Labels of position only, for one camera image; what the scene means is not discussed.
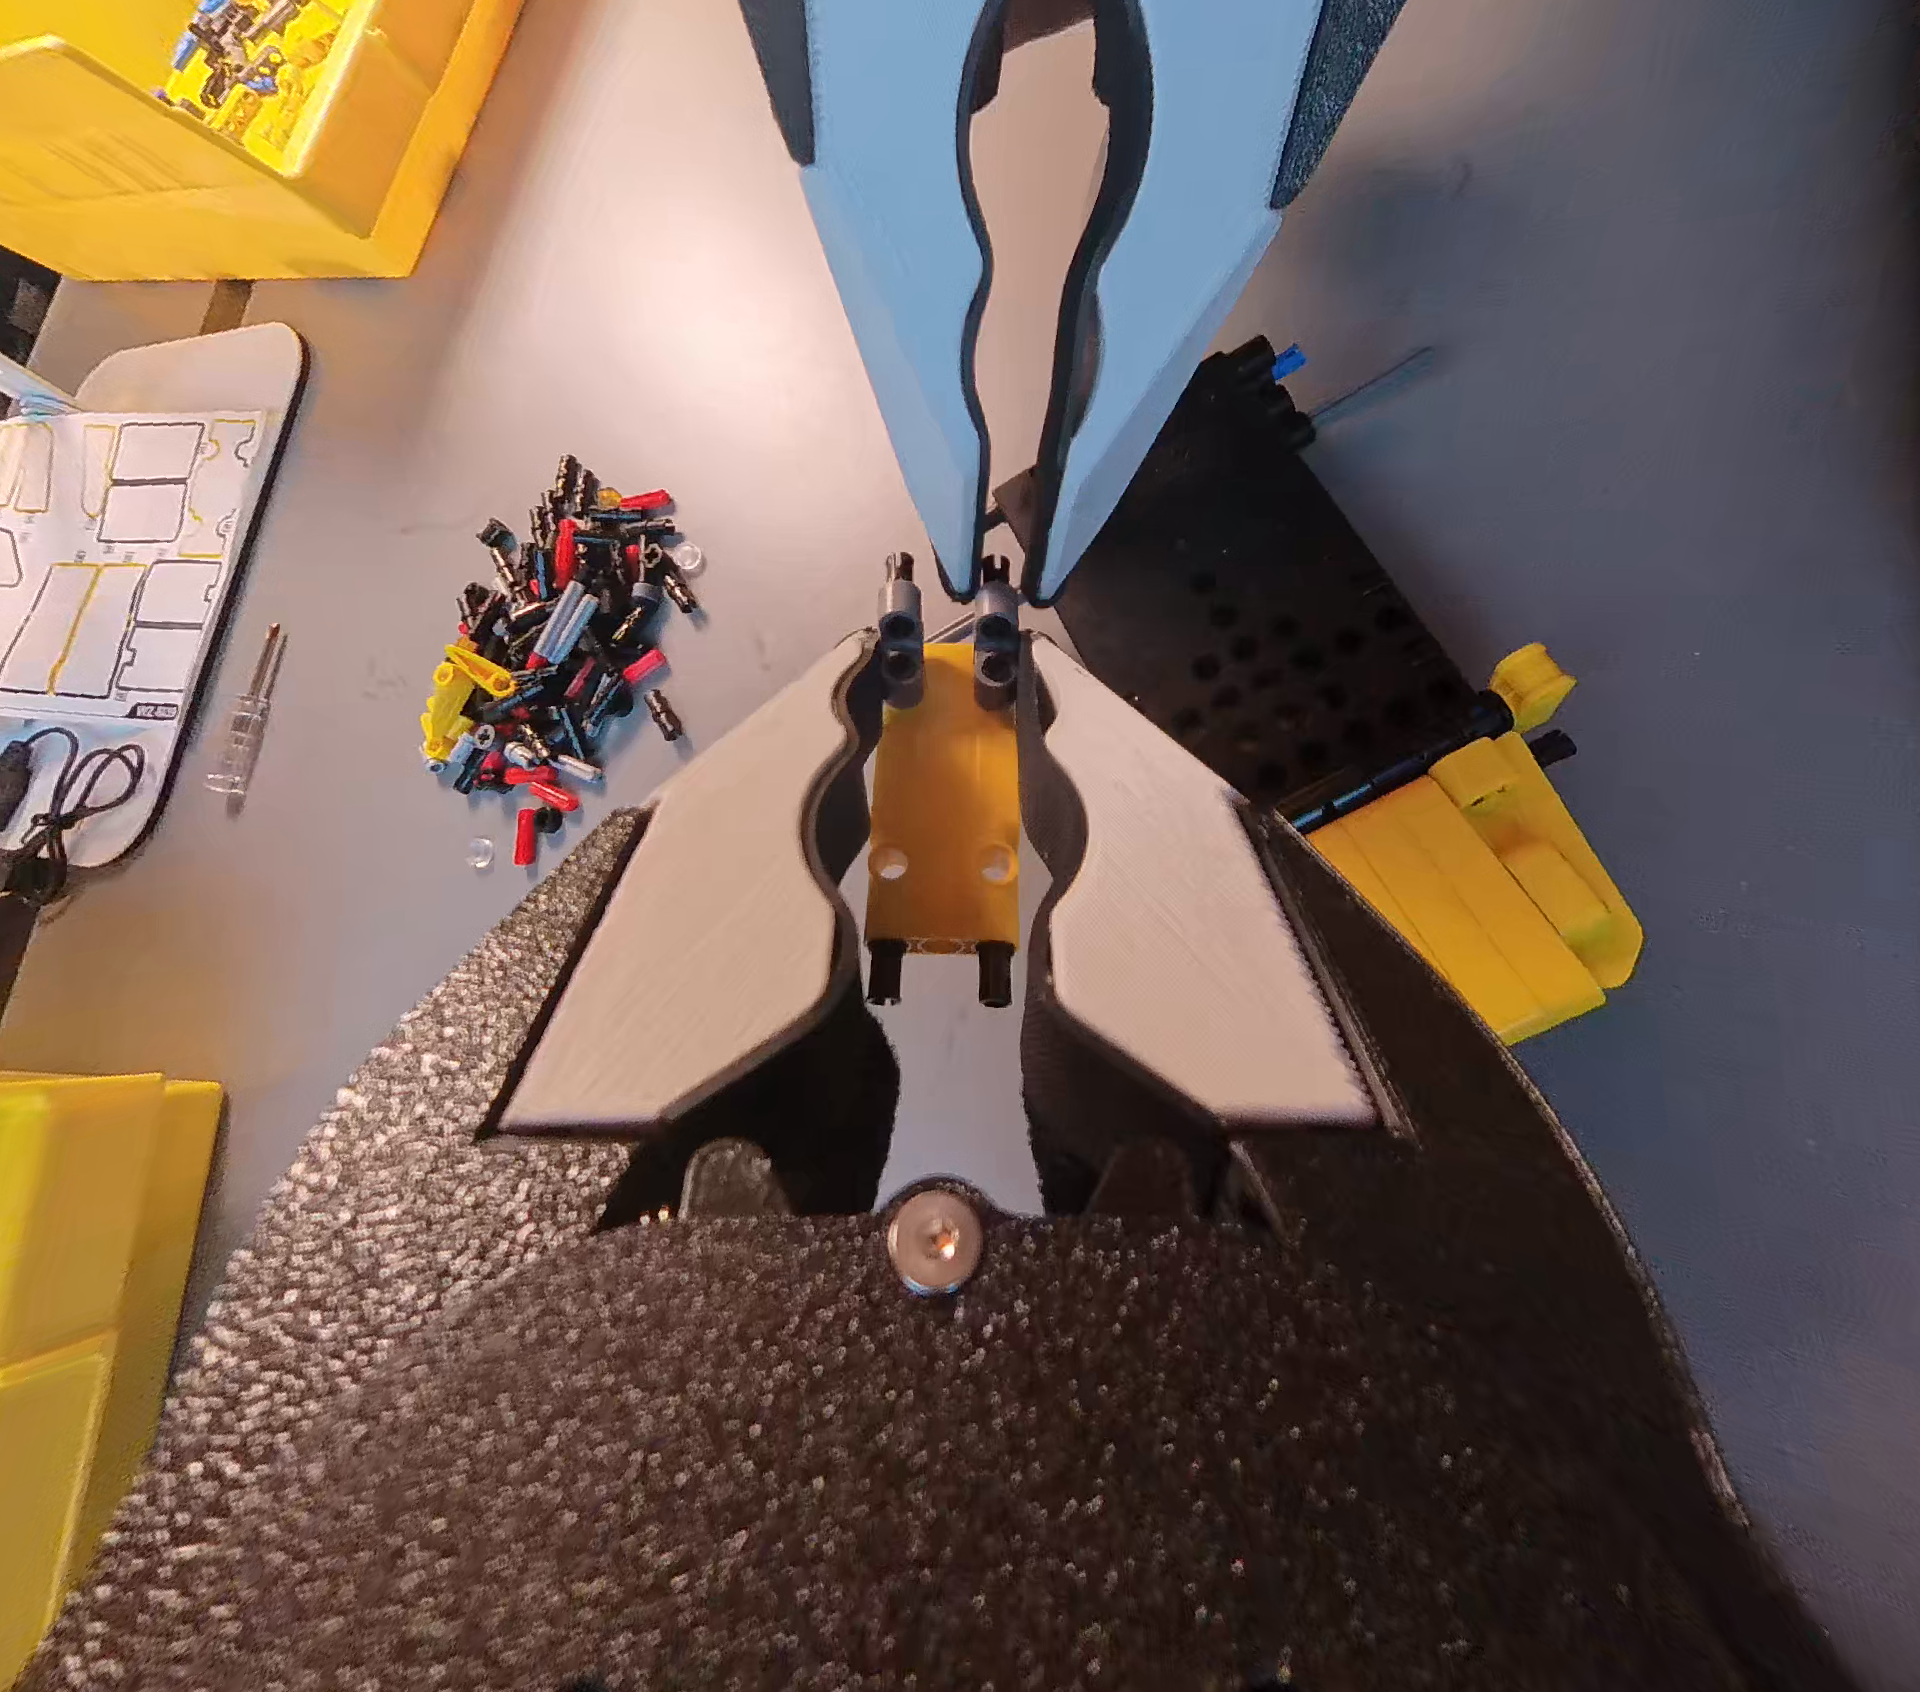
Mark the clear handle screwdriver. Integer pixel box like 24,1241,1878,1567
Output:
205,621,291,808

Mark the grey desk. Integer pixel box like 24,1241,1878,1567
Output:
0,0,1920,1692

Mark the white printed mat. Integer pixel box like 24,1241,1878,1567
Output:
0,321,308,869

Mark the small yellow pinned assembly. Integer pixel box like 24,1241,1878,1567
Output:
860,550,1035,1005

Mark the coiled black cable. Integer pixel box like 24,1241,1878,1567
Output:
0,728,153,897

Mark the yellow plastic bin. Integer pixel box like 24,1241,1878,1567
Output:
0,1074,222,1650
0,0,569,280

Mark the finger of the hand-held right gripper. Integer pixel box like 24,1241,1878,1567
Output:
1024,0,1381,609
784,0,1034,599

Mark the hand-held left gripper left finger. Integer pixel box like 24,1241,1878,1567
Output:
492,632,879,1136

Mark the yellow black toy robot body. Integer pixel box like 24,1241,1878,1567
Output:
997,340,1642,1047

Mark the heap of mixed building parts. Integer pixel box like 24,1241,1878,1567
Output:
150,0,397,133

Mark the thin grey axle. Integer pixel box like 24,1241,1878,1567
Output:
1316,351,1435,426

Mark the pile of small building parts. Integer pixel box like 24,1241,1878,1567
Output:
420,454,705,855

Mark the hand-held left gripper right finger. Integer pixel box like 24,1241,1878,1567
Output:
1024,638,1387,1136

